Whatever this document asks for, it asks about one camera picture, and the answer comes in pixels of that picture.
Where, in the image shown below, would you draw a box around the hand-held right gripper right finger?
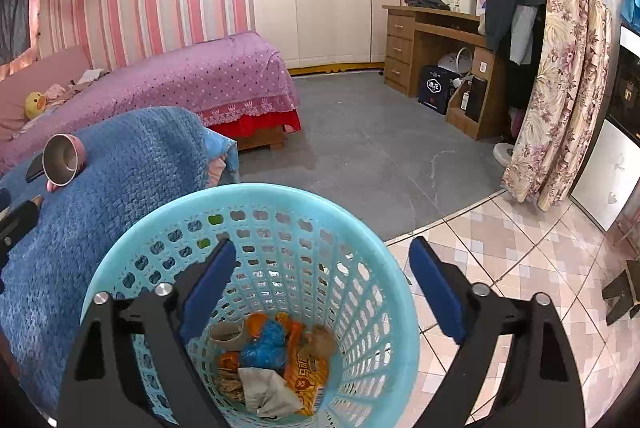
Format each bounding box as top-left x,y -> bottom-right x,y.
408,235 -> 587,428

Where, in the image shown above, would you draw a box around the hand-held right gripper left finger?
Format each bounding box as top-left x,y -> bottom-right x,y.
56,238 -> 238,428

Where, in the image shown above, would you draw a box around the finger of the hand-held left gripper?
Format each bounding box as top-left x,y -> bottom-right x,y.
0,188 -> 41,269

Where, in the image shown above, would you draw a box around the beige paper cup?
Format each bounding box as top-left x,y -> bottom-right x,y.
209,319 -> 246,344

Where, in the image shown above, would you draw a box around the blue plastic bag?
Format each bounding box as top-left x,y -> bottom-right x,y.
239,320 -> 293,369

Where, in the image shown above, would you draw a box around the light blue plastic basket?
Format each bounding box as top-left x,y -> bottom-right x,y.
80,183 -> 421,428

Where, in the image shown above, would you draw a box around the brown paper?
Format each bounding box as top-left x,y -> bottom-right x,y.
305,325 -> 338,356

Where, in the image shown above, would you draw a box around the white paper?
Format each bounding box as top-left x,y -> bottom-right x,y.
237,367 -> 303,418

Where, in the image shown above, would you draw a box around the orange snack wrapper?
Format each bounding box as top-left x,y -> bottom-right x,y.
282,320 -> 331,416

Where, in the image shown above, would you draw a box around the steel bowl with pink shell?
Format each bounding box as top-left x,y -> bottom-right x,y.
42,134 -> 86,193

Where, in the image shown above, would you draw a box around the yellow duck plush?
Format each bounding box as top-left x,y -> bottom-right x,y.
25,92 -> 48,119

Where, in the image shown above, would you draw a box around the blue knitted blanket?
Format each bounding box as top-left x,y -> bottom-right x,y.
0,106 -> 221,414

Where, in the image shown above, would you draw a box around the pink clothes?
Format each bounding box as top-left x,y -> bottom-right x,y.
45,68 -> 106,101

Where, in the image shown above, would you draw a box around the white floor bowl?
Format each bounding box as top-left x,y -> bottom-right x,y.
492,143 -> 516,169

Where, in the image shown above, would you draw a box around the pink headboard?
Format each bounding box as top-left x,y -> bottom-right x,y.
0,45 -> 93,143

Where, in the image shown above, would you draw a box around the red bed skirt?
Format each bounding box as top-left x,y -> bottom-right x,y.
207,110 -> 302,139

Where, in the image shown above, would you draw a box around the dark blue box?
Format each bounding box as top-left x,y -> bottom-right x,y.
419,65 -> 463,116

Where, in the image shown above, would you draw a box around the purple dotted bedspread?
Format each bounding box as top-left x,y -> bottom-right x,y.
0,32 -> 301,173

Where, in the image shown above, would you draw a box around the white cabinet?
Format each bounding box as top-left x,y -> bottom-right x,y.
570,118 -> 640,231

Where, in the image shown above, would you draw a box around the grey window curtain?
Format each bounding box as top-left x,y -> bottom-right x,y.
0,0 -> 38,68

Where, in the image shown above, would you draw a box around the floral curtain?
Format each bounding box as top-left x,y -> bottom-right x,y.
501,0 -> 613,211

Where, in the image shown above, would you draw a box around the white round appliance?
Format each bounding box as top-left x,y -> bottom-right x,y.
437,48 -> 473,81

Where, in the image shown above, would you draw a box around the wooden desk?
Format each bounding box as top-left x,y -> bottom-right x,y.
382,4 -> 508,141

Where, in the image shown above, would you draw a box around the grey hanging shirt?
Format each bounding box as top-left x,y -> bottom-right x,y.
507,5 -> 538,66

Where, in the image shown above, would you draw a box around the black appliance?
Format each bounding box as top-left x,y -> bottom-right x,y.
605,28 -> 640,133

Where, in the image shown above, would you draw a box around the wooden bed frame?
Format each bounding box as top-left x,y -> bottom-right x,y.
235,125 -> 286,152

